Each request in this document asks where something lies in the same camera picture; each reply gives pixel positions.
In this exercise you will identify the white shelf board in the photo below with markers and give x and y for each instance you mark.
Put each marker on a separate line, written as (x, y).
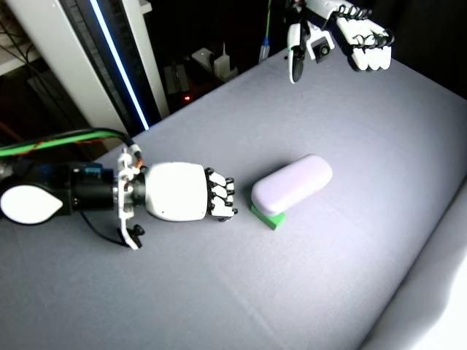
(14, 62)

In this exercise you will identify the tall white power adapter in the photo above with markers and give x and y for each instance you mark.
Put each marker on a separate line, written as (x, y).
(222, 65)

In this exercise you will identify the small white power adapter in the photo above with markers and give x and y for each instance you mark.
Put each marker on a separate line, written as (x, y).
(202, 56)

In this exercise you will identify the grey table cloth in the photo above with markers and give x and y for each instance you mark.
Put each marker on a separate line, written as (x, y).
(219, 291)

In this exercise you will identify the lilac glasses case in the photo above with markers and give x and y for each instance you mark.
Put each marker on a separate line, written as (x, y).
(292, 184)

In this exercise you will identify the black power strip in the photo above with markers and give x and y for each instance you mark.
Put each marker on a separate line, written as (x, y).
(177, 80)

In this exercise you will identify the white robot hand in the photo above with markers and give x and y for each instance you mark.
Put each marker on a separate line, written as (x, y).
(368, 51)
(175, 191)

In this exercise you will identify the green rectangular block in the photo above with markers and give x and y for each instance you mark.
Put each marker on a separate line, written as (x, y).
(273, 221)

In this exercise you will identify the white column with blue light strip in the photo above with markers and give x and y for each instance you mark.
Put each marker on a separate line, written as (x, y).
(65, 73)

